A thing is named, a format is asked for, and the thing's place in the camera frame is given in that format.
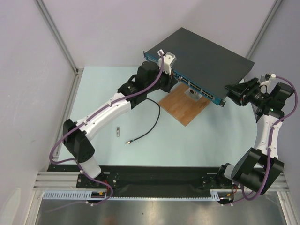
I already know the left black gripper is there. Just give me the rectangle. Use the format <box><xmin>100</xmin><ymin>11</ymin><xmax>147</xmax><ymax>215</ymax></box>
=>
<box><xmin>145</xmin><ymin>66</ymin><xmax>178</xmax><ymax>94</ymax></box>

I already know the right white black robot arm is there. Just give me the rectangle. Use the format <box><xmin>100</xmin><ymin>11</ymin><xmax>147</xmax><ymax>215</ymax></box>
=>
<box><xmin>216</xmin><ymin>74</ymin><xmax>297</xmax><ymax>197</ymax></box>

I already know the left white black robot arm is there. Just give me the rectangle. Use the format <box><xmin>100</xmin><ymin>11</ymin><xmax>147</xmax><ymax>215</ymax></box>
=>
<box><xmin>63</xmin><ymin>57</ymin><xmax>177</xmax><ymax>188</ymax></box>

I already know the brown wooden board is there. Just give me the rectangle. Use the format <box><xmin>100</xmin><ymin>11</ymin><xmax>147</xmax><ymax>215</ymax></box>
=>
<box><xmin>159</xmin><ymin>84</ymin><xmax>211</xmax><ymax>127</ymax></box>

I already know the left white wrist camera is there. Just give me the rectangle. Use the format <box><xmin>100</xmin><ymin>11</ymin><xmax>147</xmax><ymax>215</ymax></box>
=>
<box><xmin>157</xmin><ymin>49</ymin><xmax>177</xmax><ymax>75</ymax></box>

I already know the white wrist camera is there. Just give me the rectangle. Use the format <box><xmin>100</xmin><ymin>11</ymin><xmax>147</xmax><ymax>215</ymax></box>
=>
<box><xmin>157</xmin><ymin>49</ymin><xmax>177</xmax><ymax>75</ymax></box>
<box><xmin>260</xmin><ymin>74</ymin><xmax>277</xmax><ymax>86</ymax></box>

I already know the metal switch stand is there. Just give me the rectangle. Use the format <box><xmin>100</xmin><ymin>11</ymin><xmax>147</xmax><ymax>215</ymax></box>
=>
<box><xmin>185</xmin><ymin>88</ymin><xmax>202</xmax><ymax>102</ymax></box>

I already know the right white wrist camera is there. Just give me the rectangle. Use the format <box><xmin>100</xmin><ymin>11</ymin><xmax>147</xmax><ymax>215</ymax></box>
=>
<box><xmin>260</xmin><ymin>74</ymin><xmax>277</xmax><ymax>86</ymax></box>

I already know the blue black network switch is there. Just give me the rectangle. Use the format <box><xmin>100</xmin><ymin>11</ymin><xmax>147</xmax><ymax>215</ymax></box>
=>
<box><xmin>144</xmin><ymin>28</ymin><xmax>254</xmax><ymax>106</ymax></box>

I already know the black cable with plug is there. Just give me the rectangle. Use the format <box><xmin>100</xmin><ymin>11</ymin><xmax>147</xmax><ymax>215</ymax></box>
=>
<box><xmin>126</xmin><ymin>97</ymin><xmax>161</xmax><ymax>146</ymax></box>

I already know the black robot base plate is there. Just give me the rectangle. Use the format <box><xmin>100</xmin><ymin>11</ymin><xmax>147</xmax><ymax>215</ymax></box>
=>
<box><xmin>48</xmin><ymin>165</ymin><xmax>244</xmax><ymax>197</ymax></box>

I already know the right aluminium frame post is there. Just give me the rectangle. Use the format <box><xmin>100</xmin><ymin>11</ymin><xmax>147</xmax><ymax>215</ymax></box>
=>
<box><xmin>246</xmin><ymin>0</ymin><xmax>284</xmax><ymax>60</ymax></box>

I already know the aluminium frame post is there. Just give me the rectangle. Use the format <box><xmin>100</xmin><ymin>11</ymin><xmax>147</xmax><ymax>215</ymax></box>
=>
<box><xmin>34</xmin><ymin>0</ymin><xmax>84</xmax><ymax>75</ymax></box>
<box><xmin>246</xmin><ymin>0</ymin><xmax>284</xmax><ymax>60</ymax></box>

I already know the left aluminium frame post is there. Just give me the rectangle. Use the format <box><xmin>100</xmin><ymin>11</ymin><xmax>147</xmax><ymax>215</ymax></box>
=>
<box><xmin>34</xmin><ymin>0</ymin><xmax>84</xmax><ymax>75</ymax></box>

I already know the white slotted cable duct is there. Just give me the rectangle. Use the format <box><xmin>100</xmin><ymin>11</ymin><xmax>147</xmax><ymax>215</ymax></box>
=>
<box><xmin>43</xmin><ymin>190</ymin><xmax>232</xmax><ymax>201</ymax></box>

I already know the aluminium frame rail front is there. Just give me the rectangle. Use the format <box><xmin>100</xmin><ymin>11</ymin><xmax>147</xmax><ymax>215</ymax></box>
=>
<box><xmin>33</xmin><ymin>172</ymin><xmax>289</xmax><ymax>192</ymax></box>

